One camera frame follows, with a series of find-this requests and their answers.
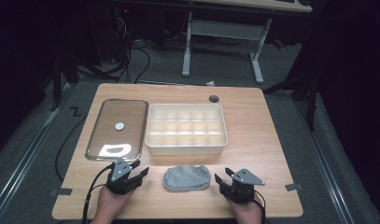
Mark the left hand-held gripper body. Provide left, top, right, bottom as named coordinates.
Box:
left=106, top=158, right=142, bottom=196

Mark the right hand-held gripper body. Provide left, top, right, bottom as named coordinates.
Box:
left=220, top=167, right=266, bottom=205

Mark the grey sock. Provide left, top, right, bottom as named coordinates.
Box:
left=162, top=164, right=212, bottom=192

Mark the person's right hand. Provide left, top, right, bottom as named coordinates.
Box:
left=226, top=193, right=264, bottom=224

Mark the clear plastic box lid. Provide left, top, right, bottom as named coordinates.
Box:
left=85, top=98, right=149, bottom=162

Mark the grey tape piece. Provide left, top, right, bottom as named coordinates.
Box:
left=284, top=182, right=303, bottom=192
left=49, top=188, right=74, bottom=197

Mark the white divided storage box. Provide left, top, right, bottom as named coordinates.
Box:
left=145, top=103, right=229, bottom=156

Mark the white-framed desk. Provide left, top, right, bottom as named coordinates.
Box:
left=181, top=0, right=314, bottom=85

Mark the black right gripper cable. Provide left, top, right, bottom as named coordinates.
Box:
left=253, top=198, right=268, bottom=224

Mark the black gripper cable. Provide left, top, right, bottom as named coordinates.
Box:
left=81, top=163, right=115, bottom=224
left=253, top=198, right=268, bottom=224

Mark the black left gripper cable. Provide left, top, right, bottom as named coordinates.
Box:
left=81, top=163, right=115, bottom=224

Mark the thin black floor cable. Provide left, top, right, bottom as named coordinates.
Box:
left=54, top=114, right=90, bottom=182

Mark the aluminium floor rail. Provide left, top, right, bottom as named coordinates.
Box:
left=0, top=105, right=62, bottom=220
left=296, top=101, right=357, bottom=224

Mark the bundle of black floor cables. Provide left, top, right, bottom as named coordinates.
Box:
left=75, top=6, right=152, bottom=85

